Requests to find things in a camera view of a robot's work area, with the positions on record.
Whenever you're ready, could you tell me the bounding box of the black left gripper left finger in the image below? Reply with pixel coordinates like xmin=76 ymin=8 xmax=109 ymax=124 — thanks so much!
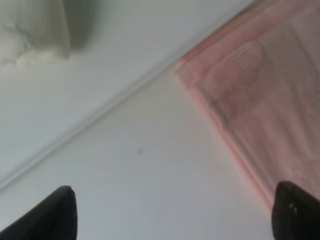
xmin=0 ymin=185 xmax=77 ymax=240

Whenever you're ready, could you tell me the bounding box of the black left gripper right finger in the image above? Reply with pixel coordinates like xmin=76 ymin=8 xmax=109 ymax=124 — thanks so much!
xmin=271 ymin=181 xmax=320 ymax=240

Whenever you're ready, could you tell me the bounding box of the pink towel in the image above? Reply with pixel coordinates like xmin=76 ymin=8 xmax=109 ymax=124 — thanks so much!
xmin=176 ymin=0 xmax=320 ymax=209

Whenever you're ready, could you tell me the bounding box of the cream white towel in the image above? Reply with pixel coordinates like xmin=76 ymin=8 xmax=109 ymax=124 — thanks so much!
xmin=0 ymin=0 xmax=71 ymax=66

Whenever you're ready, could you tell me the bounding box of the white rectangular plastic tray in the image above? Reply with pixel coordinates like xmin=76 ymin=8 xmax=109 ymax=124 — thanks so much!
xmin=0 ymin=0 xmax=251 ymax=188

